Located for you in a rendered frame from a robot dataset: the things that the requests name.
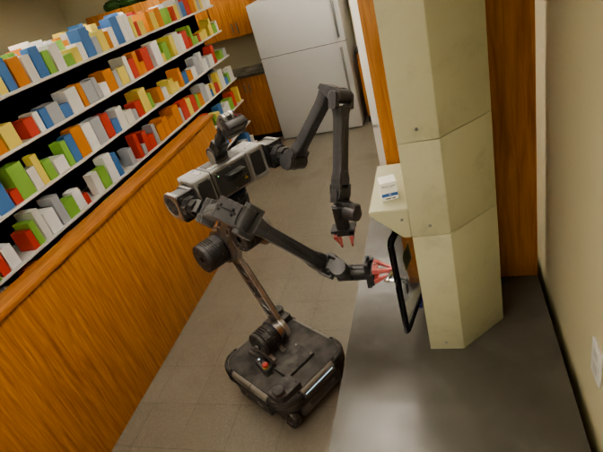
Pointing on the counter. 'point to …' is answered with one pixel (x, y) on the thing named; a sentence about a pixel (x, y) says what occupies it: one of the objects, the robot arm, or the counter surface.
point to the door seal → (402, 290)
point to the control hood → (398, 219)
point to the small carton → (388, 187)
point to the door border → (399, 287)
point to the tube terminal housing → (455, 231)
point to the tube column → (433, 65)
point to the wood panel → (522, 166)
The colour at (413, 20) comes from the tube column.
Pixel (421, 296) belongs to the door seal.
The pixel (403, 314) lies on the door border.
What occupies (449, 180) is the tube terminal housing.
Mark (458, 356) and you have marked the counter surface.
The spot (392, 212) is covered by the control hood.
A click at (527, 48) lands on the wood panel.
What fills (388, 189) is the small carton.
